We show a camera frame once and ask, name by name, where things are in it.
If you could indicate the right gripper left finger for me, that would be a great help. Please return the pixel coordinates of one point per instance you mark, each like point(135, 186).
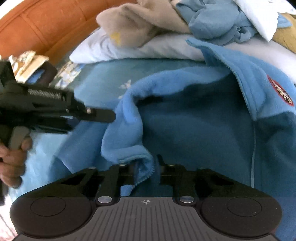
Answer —
point(110, 183)

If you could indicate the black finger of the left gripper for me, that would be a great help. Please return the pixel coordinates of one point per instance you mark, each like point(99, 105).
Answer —
point(100, 115)

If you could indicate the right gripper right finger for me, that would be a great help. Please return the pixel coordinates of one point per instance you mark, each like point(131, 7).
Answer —
point(181, 180)

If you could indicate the blue fleece jacket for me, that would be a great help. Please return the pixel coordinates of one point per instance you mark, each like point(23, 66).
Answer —
point(235, 115)

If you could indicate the person's left hand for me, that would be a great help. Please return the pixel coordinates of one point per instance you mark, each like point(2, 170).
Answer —
point(13, 163)

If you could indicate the floral blue bedsheet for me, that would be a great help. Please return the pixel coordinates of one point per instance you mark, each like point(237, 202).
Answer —
point(97, 78)

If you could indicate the yellow striped folded garment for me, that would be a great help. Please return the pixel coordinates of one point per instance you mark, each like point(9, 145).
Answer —
point(26, 64)

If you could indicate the orange wooden headboard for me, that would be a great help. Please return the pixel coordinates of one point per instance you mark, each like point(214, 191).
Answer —
point(50, 28)

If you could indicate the beige fleece garment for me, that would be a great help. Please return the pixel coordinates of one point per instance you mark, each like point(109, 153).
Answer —
point(133, 25)

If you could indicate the light blue crumpled shirt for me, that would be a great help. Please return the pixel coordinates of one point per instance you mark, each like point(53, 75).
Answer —
point(216, 22)

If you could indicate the mustard yellow towel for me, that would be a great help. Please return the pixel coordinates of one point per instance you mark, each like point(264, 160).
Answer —
point(286, 36)

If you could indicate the white cloth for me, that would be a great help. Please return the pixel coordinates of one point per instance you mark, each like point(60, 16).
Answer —
point(267, 16)

